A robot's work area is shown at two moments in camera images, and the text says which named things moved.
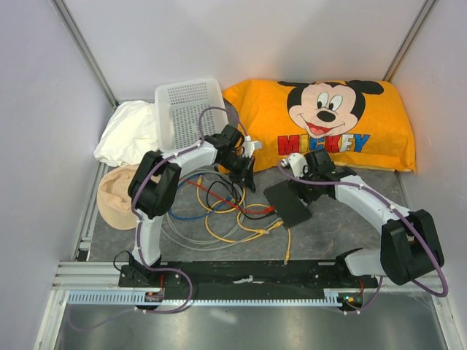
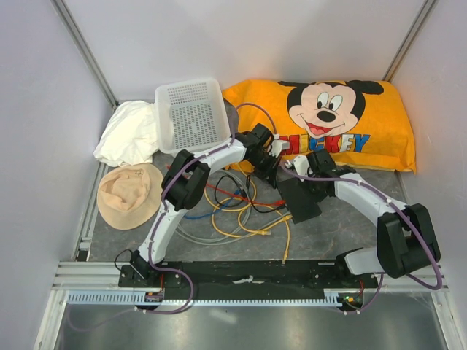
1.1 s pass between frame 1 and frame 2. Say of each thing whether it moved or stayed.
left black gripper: moved
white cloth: stayed
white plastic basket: stayed
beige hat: stayed
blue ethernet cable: stayed
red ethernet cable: moved
